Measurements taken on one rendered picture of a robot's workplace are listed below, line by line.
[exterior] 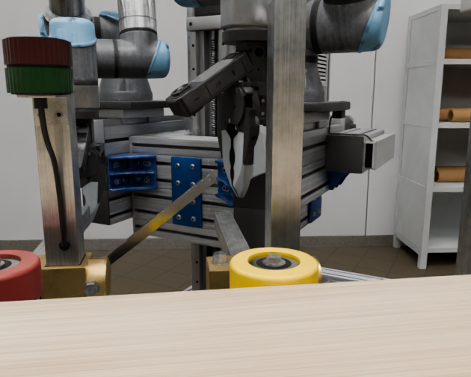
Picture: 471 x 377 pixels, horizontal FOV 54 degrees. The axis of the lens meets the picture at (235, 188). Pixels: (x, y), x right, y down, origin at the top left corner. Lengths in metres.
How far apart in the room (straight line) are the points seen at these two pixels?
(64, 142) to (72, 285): 0.16
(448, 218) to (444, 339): 3.27
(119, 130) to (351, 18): 0.63
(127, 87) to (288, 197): 0.84
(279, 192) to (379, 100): 2.78
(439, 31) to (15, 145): 2.70
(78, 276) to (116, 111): 0.78
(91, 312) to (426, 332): 0.23
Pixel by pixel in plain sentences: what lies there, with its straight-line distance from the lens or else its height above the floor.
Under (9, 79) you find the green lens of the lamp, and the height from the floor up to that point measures 1.07.
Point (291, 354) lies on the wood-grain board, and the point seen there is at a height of 0.90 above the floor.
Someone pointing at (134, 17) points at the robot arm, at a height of 1.20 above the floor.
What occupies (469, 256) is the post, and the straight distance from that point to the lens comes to 0.66.
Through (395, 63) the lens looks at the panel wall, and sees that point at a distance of 3.33.
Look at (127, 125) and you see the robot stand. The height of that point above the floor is 0.98.
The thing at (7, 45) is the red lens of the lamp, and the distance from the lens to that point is 0.47.
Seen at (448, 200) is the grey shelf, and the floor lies 0.33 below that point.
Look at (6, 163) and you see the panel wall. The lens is 3.42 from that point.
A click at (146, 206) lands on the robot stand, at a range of 1.26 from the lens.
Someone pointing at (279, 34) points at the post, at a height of 1.12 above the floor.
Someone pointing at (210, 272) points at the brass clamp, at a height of 0.86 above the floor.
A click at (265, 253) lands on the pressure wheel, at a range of 0.45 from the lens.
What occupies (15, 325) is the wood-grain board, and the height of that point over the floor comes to 0.90.
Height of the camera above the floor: 1.05
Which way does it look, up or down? 11 degrees down
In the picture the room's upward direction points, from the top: straight up
